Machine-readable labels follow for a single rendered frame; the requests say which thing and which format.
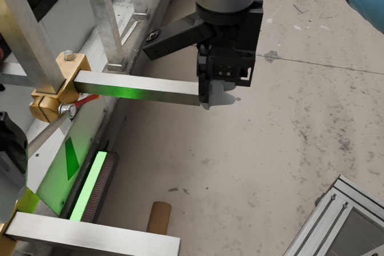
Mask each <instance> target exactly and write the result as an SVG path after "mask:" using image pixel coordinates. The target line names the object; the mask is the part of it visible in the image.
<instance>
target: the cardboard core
mask: <svg viewBox="0 0 384 256"><path fill-rule="evenodd" d="M170 213H171V205H170V204H168V203H166V202H160V201H157V202H154V203H153V207H152V210H151V214H150V219H149V224H148V227H147V231H146V232H147V233H153V234H160V235H166V233H167V227H168V224H169V218H170Z"/></svg>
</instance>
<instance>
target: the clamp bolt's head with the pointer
mask: <svg viewBox="0 0 384 256"><path fill-rule="evenodd" d="M98 96H99V95H96V94H92V95H90V96H88V97H86V98H84V99H81V100H79V101H76V102H74V103H73V104H75V106H71V107H70V110H69V114H70V116H71V117H73V116H74V115H75V114H76V107H78V106H81V105H83V104H85V103H87V102H89V101H91V100H93V99H96V98H97V97H98ZM65 104H66V103H62V104H61V105H60V106H59V110H58V112H59V115H60V114H61V113H62V110H63V107H64V105H65Z"/></svg>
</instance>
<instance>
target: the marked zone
mask: <svg viewBox="0 0 384 256"><path fill-rule="evenodd" d="M65 149H66V163H67V177H68V181H69V180H70V178H71V177H72V176H73V175H74V174H75V172H76V171H77V170H78V168H79V164H78V160H77V156H76V154H75V150H74V146H73V143H72V140H71V137H70V138H69V139H68V140H67V141H66V142H65Z"/></svg>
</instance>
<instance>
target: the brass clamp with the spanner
mask: <svg viewBox="0 0 384 256"><path fill-rule="evenodd" d="M63 54H64V52H61V53H60V55H59V56H58V57H57V59H56V62H57V64H58V66H59V68H60V70H61V72H62V74H63V76H64V78H65V81H64V83H63V84H62V86H61V87H60V89H59V90H58V92H57V93H56V94H52V93H43V92H37V91H36V89H34V91H33V92H32V94H31V96H32V98H33V99H34V102H32V103H31V104H30V105H29V106H30V111H31V113H32V115H33V116H35V117H36V118H37V119H39V120H41V121H43V122H46V123H51V122H52V121H53V120H55V119H56V117H58V116H59V112H58V110H59V106H60V105H61V104H62V103H74V102H76V101H77V100H78V98H79V97H80V95H81V93H79V92H78V90H77V88H76V86H75V83H74V80H75V78H76V76H77V75H78V73H79V71H80V70H83V71H92V70H91V67H90V65H89V62H88V60H87V57H86V54H78V53H74V54H75V56H76V58H75V59H74V60H72V61H66V60H65V59H64V55H63Z"/></svg>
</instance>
